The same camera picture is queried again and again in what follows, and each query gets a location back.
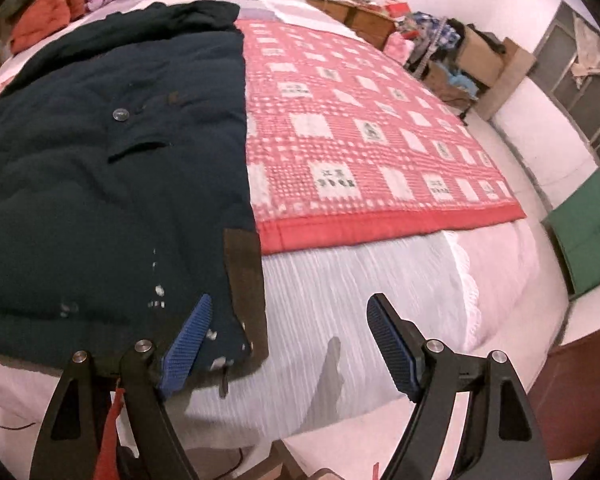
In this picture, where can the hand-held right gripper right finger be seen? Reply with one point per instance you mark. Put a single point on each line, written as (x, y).
(390, 340)

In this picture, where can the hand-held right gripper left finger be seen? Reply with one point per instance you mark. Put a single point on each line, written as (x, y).
(190, 340)

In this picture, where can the dark navy padded jacket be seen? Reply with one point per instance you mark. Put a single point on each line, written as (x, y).
(105, 200)

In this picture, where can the bed with checked patchwork sheet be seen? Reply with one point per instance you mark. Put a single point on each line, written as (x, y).
(355, 300)

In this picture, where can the red ribbon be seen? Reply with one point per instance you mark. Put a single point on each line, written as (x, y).
(109, 440)

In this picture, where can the red patterned quilted blanket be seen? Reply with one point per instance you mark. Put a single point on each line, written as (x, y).
(355, 160)

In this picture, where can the reddish brown wooden cabinet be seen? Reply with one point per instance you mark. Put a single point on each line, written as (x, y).
(580, 390)

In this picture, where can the green chair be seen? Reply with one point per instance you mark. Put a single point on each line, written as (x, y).
(585, 240)

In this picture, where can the small cardboard box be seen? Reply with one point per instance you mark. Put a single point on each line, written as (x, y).
(440, 87)

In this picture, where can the light blue cloth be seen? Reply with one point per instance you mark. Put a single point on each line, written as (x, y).
(462, 82)

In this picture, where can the pink patterned bag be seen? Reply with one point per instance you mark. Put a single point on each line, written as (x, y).
(399, 49)

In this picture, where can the large cardboard box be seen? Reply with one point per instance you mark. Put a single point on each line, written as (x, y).
(490, 65)

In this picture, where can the grey framed glass door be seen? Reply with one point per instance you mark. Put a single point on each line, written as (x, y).
(575, 90)

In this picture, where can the blue plaid shirt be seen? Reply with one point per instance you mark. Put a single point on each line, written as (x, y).
(430, 27)

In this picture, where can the black cloth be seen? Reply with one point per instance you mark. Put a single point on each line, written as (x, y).
(480, 37)

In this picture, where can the wooden nightstand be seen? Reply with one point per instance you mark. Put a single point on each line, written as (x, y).
(370, 25)

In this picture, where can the red gift box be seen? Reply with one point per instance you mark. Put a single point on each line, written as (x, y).
(397, 8)

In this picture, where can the white cloth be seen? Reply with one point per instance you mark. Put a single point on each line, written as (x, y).
(597, 50)

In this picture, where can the orange padded jacket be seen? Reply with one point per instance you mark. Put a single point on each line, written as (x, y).
(40, 15)

